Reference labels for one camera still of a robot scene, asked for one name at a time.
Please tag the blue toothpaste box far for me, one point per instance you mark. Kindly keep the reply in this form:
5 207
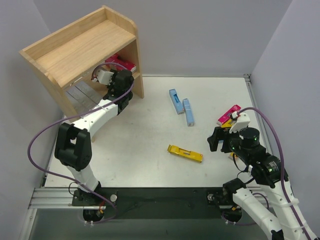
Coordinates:
176 101

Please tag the silver toothpaste box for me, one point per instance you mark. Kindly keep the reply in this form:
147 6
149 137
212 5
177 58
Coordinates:
76 94
89 91
79 108

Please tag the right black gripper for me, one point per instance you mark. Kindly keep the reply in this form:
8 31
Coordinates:
217 138

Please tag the yellow toothpaste box right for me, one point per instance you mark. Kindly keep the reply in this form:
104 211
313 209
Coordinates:
227 125

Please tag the pink toothpaste box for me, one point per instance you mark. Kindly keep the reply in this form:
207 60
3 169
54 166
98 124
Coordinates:
113 59
126 65
226 116

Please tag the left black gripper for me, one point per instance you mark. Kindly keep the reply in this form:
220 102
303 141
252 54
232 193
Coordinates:
120 78

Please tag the aluminium frame rail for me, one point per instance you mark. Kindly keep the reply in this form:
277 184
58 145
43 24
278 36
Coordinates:
54 198

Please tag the yellow toothpaste box front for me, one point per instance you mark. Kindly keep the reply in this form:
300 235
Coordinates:
190 155

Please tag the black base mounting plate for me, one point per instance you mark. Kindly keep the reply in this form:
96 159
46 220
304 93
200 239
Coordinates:
166 212

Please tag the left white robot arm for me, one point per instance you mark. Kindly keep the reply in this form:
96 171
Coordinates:
73 146

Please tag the blue toothpaste box middle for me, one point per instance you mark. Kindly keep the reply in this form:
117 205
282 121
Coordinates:
188 113

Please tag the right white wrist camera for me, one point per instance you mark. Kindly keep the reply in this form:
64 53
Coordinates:
240 120

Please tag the blue toothpaste box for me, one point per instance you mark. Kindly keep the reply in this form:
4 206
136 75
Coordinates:
188 113
176 101

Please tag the yellow toothpaste box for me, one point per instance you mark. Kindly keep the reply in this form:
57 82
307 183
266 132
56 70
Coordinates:
190 155
233 156
227 125

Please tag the yellow toothpaste box near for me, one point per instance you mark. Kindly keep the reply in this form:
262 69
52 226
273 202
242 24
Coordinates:
233 156

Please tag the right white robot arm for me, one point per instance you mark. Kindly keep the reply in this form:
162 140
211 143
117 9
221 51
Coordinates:
287 221

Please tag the wooden two-tier shelf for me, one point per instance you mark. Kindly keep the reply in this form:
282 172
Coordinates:
71 54

